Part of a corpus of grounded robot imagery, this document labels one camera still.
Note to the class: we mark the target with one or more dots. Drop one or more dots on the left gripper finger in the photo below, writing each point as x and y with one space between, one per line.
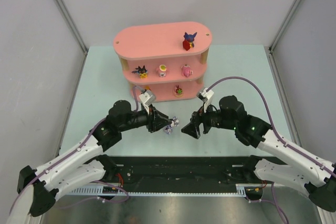
161 118
160 126

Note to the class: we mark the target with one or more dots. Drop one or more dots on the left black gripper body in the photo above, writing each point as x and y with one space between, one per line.
151 121

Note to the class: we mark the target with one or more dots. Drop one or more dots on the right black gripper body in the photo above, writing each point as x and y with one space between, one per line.
202 123

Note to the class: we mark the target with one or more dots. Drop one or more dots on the purple bunny figurine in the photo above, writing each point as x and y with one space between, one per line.
168 130

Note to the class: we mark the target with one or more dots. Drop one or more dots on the pink bear strawberry figurine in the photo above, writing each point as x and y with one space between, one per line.
177 91

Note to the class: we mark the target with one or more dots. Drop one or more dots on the yellow mouse dragon-costume figurine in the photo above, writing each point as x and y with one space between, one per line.
142 72

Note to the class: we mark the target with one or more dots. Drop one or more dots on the yellow mouse navy-hood figurine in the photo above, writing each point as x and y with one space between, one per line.
188 42

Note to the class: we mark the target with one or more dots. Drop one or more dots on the black purple-bow imp figurine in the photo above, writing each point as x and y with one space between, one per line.
174 122

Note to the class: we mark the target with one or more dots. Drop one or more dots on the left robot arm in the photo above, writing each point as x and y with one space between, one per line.
39 188

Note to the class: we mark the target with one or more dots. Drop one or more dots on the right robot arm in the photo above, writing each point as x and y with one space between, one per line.
255 132

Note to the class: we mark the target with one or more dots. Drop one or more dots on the pink three-tier shelf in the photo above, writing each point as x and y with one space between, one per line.
161 44

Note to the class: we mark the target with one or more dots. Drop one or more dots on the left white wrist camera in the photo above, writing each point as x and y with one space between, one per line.
147 98

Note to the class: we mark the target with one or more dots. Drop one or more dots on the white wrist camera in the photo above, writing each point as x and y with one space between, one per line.
206 95
147 98

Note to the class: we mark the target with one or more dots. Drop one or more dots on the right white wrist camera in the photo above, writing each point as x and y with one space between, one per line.
206 95

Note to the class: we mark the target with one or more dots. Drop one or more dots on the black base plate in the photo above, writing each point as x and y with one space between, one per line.
233 160

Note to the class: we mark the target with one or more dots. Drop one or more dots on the grey slotted cable duct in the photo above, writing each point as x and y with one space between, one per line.
218 190

